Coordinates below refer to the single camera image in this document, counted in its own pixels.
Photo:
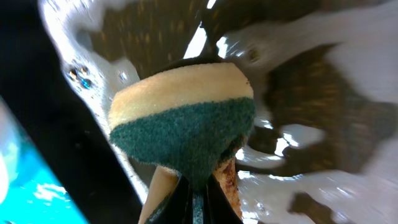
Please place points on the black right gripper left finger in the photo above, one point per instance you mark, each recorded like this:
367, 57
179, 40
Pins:
176, 208

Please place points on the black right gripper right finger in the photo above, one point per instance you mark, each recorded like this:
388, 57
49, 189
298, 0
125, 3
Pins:
217, 209

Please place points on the yellow and green sponge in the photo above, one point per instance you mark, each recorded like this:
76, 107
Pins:
188, 122

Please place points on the black tray of soapy water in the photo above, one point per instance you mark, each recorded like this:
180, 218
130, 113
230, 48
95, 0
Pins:
323, 148

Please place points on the teal plastic tray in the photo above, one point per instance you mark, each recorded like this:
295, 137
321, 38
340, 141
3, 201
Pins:
30, 191

